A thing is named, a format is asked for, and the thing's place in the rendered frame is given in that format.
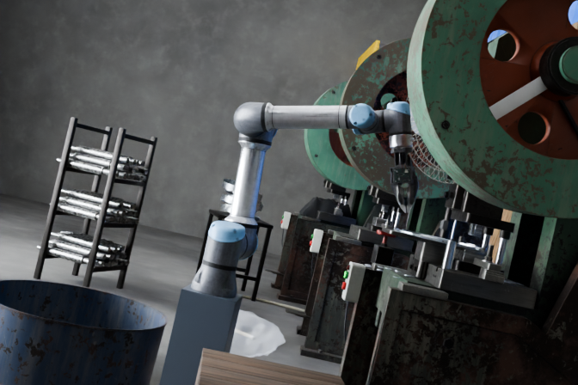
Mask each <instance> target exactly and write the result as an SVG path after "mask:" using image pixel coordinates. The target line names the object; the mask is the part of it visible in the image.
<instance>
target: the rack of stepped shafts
mask: <svg viewBox="0 0 578 385"><path fill-rule="evenodd" d="M77 121H78V119H77V118H72V117H71V121H70V125H69V129H68V132H67V136H66V140H65V146H64V150H63V155H62V158H61V159H60V158H58V159H57V162H60V165H59V170H58V176H57V179H56V183H55V187H54V191H53V195H52V202H51V204H50V209H49V212H48V217H47V220H46V227H45V231H44V235H43V238H42V242H41V246H39V245H38V246H37V249H39V250H40V252H39V256H38V260H37V264H36V267H35V271H34V278H35V279H40V277H41V273H42V270H43V265H44V262H45V259H54V258H61V259H65V260H70V261H73V262H75V263H74V266H73V270H72V274H71V275H74V276H78V273H79V269H80V265H81V264H87V269H86V273H85V276H84V281H83V286H84V287H89V286H90V282H91V279H92V275H93V272H107V271H117V270H120V275H119V279H118V283H117V286H116V288H118V289H123V285H124V282H125V277H126V271H127V267H128V265H129V263H130V261H129V259H130V256H131V251H132V245H133V242H134V237H135V234H136V230H137V226H138V222H139V216H140V212H141V208H142V204H143V200H144V196H145V190H146V186H147V182H148V179H149V174H150V171H151V164H152V160H153V156H154V153H155V148H156V145H157V137H151V140H148V139H144V138H141V137H135V136H132V135H129V134H126V129H123V128H120V129H119V133H118V137H117V141H116V145H115V148H114V153H113V152H109V151H108V146H109V141H110V138H111V134H112V130H113V128H111V127H106V130H103V129H99V128H95V127H92V126H88V125H83V124H79V123H77ZM76 127H78V128H82V129H85V130H89V131H95V132H99V133H102V134H105V135H104V138H103V142H102V147H101V150H98V149H93V148H90V147H85V146H81V145H78V146H72V142H73V138H74V135H75V130H76ZM125 138H127V139H131V140H134V141H138V142H141V143H145V144H149V145H150V147H149V150H148V154H147V157H146V162H145V161H141V160H137V159H133V158H132V157H130V156H124V155H121V150H122V146H123V143H124V139H125ZM71 150H76V151H77V152H76V153H75V154H73V153H71ZM69 157H72V158H73V159H70V158H69ZM135 165H136V166H141V167H143V166H144V168H139V167H135ZM65 171H70V172H76V173H82V174H93V175H94V176H95V178H94V182H93V186H92V190H91V191H85V190H82V191H80V190H77V189H71V190H68V189H62V185H63V182H64V178H65ZM135 173H140V174H143V175H140V174H135ZM102 175H106V176H108V181H107V185H106V188H105V192H104V194H101V193H98V189H99V185H100V181H101V176H102ZM115 177H117V178H120V179H117V178H115ZM121 178H122V179H121ZM123 179H126V180H123ZM135 180H138V181H135ZM140 181H141V182H140ZM114 183H120V184H127V185H134V186H140V188H139V191H138V198H137V202H136V204H134V203H131V202H127V201H124V200H123V199H119V198H116V197H112V196H111V194H112V190H113V186H114ZM60 193H65V194H69V196H70V197H67V196H65V197H60ZM59 200H60V201H64V202H66V203H65V204H63V203H61V204H59V203H58V201H59ZM57 208H58V210H57ZM132 209H134V210H132ZM55 215H68V216H80V217H85V219H84V223H83V230H82V233H80V232H73V231H72V232H70V231H66V232H65V231H61V233H59V232H57V233H54V232H52V226H53V223H54V218H55ZM91 219H92V220H98V221H97V225H96V229H95V236H92V235H88V233H89V226H90V222H91ZM105 222H106V223H105ZM103 228H130V231H129V235H128V239H127V243H126V250H125V246H123V245H120V244H117V243H113V242H112V241H110V240H106V239H102V238H101V235H102V231H103ZM51 236H54V237H58V239H54V240H53V239H52V240H50V237H51ZM48 244H52V245H53V246H49V247H48ZM124 250H125V252H121V251H124ZM117 265H118V266H117ZM95 266H96V267H95Z"/></svg>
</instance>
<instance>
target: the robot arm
mask: <svg viewBox="0 0 578 385"><path fill-rule="evenodd" d="M410 117H411V115H410V109H409V104H408V103H407V102H404V101H397V102H392V103H389V104H388V105H387V108H386V109H385V110H379V111H374V110H373V109H372V108H371V107H370V106H368V105H367V104H362V103H360V104H357V105H355V106H273V105H272V104H271V103H260V102H246V103H244V104H242V105H241V106H240V107H239V108H238V109H237V110H236V111H235V114H234V124H235V127H236V128H237V130H238V131H239V132H240V133H239V139H238V142H239V143H240V145H241V147H242V149H241V155H240V159H239V164H238V170H237V179H236V184H235V189H234V194H233V200H232V205H231V214H230V215H229V216H228V217H227V218H226V219H225V220H224V221H215V222H213V223H212V224H211V227H210V229H209V231H208V237H207V241H206V248H205V252H204V256H203V260H202V264H201V267H200V269H199V270H198V272H197V273H196V275H195V277H194V279H193V281H192V284H191V288H192V289H193V290H197V291H198V292H201V293H205V294H207V295H211V296H220V297H227V298H234V297H236V294H237V280H236V270H237V264H238V261H239V260H245V259H247V258H248V257H250V256H251V255H252V254H253V253H254V252H255V250H256V249H257V247H258V237H257V234H256V231H257V225H258V224H257V222H256V221H255V210H256V205H257V199H258V194H259V189H260V184H261V175H262V170H263V164H264V159H265V154H266V151H267V150H268V149H269V148H271V144H272V139H273V137H274V136H275V134H276V132H277V130H278V129H353V132H354V134H356V135H360V134H361V135H366V134H371V133H380V132H389V140H390V148H391V150H390V152H391V154H394V157H395V167H391V168H390V182H391V190H392V192H393V193H394V194H395V196H396V198H397V202H398V204H399V205H400V207H401V209H402V210H403V211H404V212H405V213H408V212H409V211H410V209H411V208H412V205H413V203H414V201H415V197H416V194H417V192H418V188H419V182H418V176H415V170H414V167H413V164H412V161H411V158H410V157H408V156H407V153H410V152H413V150H412V148H411V147H412V146H413V144H412V140H414V138H413V137H412V131H411V118H410ZM392 173H393V178H392ZM403 183H408V184H409V187H407V188H406V193H407V194H408V198H407V202H408V204H407V206H406V205H405V199H404V197H403V195H404V189H403V188H401V187H400V186H401V185H402V184H403ZM410 183H411V184H410Z"/></svg>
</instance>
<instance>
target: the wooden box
mask: <svg viewBox="0 0 578 385"><path fill-rule="evenodd" d="M195 385H345V383H344V382H343V380H342V379H341V377H340V376H335V375H331V374H326V373H322V372H318V371H314V370H306V369H302V368H298V367H293V366H289V365H284V364H277V363H273V362H268V361H264V360H260V359H256V358H252V357H244V356H240V355H236V354H231V353H227V352H222V351H215V350H211V349H206V348H203V351H202V355H201V359H200V366H199V369H198V374H197V377H196V381H195Z"/></svg>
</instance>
